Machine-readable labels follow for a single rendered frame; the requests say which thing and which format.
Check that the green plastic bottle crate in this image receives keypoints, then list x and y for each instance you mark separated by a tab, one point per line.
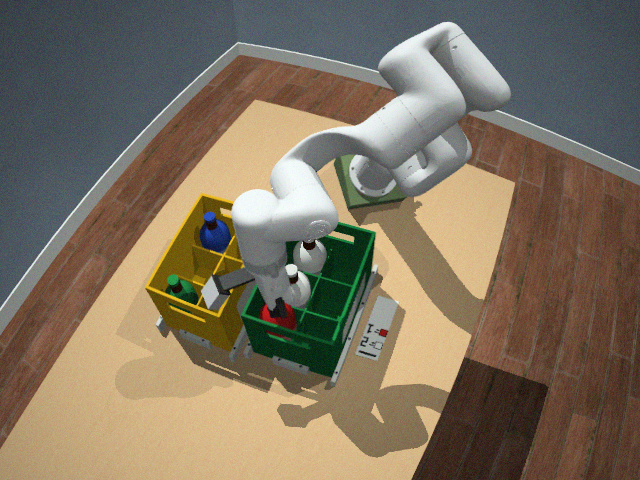
334	294

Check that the red bottle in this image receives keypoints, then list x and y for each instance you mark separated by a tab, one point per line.
287	322

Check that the white paper pick list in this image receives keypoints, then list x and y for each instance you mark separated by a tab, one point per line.
377	328

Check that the white bottle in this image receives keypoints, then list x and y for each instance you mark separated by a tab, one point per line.
300	285

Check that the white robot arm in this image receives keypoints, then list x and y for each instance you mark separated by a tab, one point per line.
428	103

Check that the blue bottle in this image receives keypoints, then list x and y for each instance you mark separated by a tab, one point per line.
216	236

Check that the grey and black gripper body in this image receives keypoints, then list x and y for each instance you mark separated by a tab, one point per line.
270	290

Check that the yellow crate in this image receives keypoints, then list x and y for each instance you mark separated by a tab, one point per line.
186	258

